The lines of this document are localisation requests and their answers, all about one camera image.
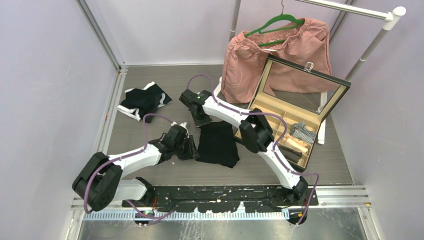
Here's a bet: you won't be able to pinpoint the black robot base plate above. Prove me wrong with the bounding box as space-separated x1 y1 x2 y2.
133 185 308 213

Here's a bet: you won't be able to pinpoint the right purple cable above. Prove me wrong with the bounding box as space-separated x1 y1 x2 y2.
186 74 321 226

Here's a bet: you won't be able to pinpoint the grey striped rolled underwear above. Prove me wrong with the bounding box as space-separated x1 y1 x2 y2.
289 121 317 145

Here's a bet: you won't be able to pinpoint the pink hanging shorts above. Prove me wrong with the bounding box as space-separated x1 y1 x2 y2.
221 18 336 104

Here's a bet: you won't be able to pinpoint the dark rolled underwear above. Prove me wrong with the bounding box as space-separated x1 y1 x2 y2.
278 145 303 164

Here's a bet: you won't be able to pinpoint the black compartment storage box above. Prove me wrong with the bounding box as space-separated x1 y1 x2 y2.
248 55 351 172

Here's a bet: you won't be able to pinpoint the beige rolled underwear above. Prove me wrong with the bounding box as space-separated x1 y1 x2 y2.
281 135 309 155

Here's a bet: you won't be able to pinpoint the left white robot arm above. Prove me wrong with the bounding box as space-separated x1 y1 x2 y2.
72 122 198 214

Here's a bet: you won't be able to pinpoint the white metal clothes rack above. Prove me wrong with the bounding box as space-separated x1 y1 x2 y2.
204 0 407 145

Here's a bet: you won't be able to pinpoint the green clothes hanger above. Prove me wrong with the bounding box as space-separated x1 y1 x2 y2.
244 0 305 49

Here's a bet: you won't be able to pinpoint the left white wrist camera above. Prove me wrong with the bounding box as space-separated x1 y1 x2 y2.
171 121 190 134

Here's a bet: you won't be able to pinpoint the black white-trimmed underwear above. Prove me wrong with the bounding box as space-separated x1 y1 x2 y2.
117 81 173 122

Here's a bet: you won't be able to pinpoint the plain black underwear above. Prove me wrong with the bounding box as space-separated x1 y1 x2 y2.
195 121 240 169

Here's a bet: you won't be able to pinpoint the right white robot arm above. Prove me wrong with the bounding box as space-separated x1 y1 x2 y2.
179 89 309 205

